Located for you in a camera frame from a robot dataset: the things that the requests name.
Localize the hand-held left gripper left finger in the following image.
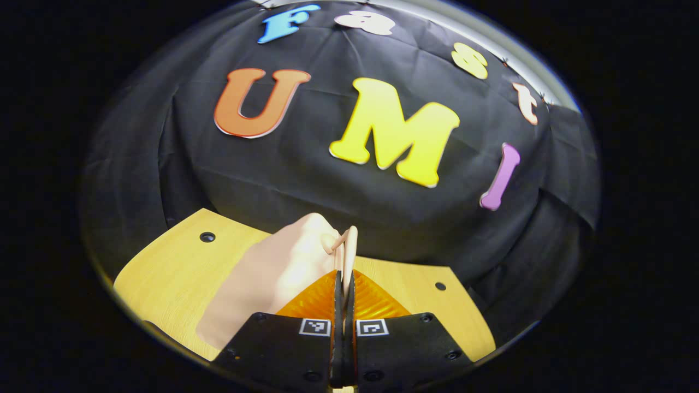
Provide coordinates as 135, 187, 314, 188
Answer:
210, 269, 345, 391

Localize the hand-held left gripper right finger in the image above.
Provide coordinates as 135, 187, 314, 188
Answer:
344, 269, 475, 391

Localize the pink suitcase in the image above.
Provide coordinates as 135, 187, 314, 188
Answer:
196, 213, 359, 351

